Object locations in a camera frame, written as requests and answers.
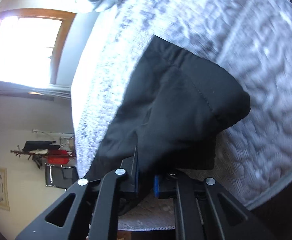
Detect white pleated curtain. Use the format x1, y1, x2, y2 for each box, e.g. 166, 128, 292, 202
0, 80, 71, 100

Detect red bag on rack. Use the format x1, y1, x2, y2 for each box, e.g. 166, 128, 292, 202
47, 150, 69, 165

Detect black chrome folding chair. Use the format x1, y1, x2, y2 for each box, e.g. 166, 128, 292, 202
45, 164, 79, 190

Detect white wire rack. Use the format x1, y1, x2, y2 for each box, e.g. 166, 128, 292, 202
32, 128, 75, 151

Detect wooden framed window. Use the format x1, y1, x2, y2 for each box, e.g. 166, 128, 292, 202
0, 8, 76, 98

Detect black garment on rack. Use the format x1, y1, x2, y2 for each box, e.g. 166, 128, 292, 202
22, 141, 60, 152

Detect quilted grey floral mattress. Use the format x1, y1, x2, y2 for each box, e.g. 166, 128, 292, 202
71, 0, 292, 225

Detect wooden coat rack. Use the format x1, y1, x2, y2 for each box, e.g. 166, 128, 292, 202
10, 147, 77, 168

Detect black quilted pants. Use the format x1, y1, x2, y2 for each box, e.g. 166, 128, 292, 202
82, 35, 252, 217

